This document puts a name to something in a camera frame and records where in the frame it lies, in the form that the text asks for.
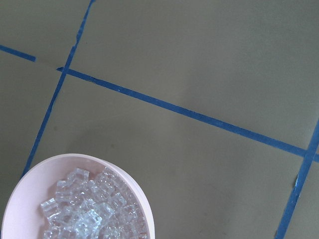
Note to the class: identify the clear ice cubes pile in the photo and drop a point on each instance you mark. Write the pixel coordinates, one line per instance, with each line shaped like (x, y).
(100, 207)

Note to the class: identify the pink bowl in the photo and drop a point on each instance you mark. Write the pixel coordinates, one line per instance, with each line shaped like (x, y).
(23, 218)

